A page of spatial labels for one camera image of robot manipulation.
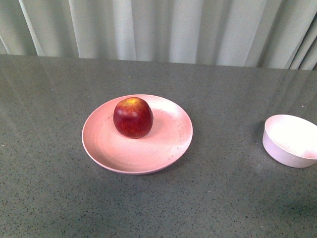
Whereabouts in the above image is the light pink bowl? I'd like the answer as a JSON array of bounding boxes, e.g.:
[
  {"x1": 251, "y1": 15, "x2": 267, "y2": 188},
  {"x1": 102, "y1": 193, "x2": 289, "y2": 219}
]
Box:
[{"x1": 263, "y1": 115, "x2": 317, "y2": 168}]

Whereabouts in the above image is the red yellow apple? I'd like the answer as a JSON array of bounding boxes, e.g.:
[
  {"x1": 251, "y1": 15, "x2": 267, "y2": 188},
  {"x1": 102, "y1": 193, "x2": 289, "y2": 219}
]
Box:
[{"x1": 113, "y1": 97, "x2": 154, "y2": 139}]

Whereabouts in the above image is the white pleated curtain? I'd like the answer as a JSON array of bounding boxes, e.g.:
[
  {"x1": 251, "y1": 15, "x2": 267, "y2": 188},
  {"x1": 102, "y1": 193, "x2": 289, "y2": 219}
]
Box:
[{"x1": 0, "y1": 0, "x2": 317, "y2": 70}]

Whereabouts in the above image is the pink round plate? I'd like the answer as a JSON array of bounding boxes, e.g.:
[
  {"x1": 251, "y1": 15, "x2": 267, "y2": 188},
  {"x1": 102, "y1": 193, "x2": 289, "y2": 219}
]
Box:
[{"x1": 82, "y1": 94, "x2": 193, "y2": 175}]

